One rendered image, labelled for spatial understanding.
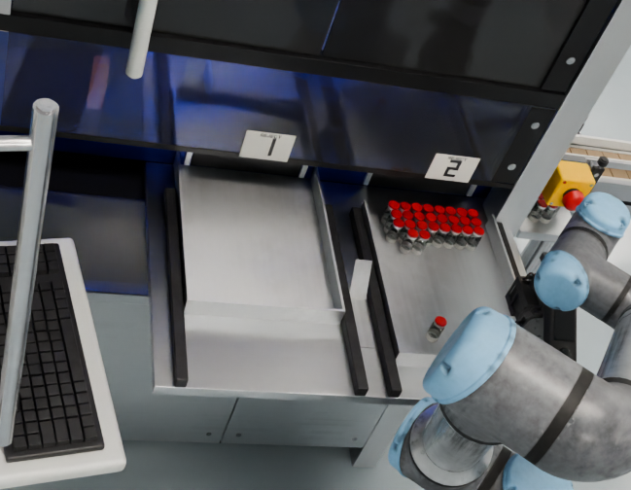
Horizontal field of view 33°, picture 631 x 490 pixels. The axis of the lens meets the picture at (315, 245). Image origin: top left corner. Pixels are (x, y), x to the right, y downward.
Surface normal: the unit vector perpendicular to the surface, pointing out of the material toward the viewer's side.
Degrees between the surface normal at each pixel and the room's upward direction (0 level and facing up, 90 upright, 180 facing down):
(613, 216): 0
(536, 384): 31
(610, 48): 90
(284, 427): 90
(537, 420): 61
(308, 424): 90
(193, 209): 0
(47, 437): 0
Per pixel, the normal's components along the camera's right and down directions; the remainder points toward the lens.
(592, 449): 0.11, 0.28
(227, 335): 0.27, -0.66
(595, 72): 0.14, 0.74
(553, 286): -0.50, 0.52
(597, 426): 0.17, -0.11
